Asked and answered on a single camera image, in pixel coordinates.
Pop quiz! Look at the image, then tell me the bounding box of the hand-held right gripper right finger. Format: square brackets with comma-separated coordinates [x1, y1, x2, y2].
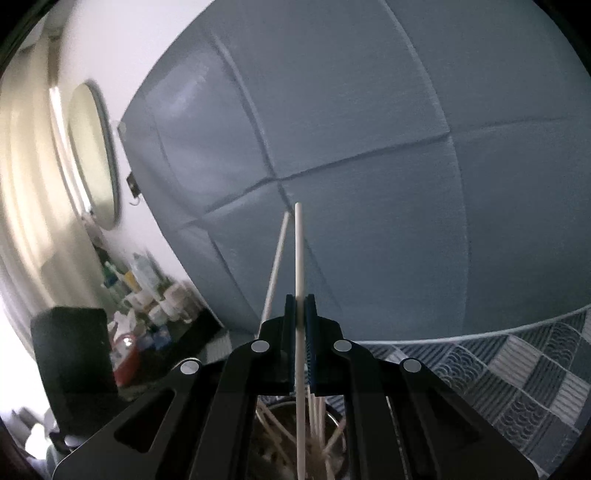
[305, 293, 539, 480]

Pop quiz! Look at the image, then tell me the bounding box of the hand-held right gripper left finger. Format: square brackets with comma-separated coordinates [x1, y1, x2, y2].
[53, 293, 296, 480]

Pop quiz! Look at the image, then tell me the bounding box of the white chopstick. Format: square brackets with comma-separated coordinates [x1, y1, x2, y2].
[294, 202, 308, 480]

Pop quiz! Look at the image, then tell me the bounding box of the bunch of wooden chopsticks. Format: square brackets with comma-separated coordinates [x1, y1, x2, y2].
[253, 212, 349, 480]

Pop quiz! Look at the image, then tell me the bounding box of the black metal-rimmed utensil holder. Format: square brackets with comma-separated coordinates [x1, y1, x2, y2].
[249, 394, 352, 480]

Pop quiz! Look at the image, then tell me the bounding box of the cluster of toiletry bottles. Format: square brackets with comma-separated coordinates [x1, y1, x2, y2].
[92, 249, 204, 352]

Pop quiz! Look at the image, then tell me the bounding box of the red container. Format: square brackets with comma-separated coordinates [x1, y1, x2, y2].
[111, 335, 141, 388]

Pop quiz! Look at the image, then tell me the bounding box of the blue patterned tablecloth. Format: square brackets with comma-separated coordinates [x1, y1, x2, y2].
[203, 307, 591, 478]

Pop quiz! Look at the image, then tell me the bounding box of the grey padded headboard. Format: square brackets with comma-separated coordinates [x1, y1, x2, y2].
[121, 0, 591, 344]

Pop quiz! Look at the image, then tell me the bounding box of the black rectangular block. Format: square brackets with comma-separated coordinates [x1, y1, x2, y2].
[30, 305, 118, 444]

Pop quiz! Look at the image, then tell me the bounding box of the beige curtain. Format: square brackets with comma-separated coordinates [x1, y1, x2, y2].
[0, 41, 107, 352]

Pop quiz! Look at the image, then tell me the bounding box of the round wall mirror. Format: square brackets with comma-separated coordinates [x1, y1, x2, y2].
[48, 80, 122, 232]

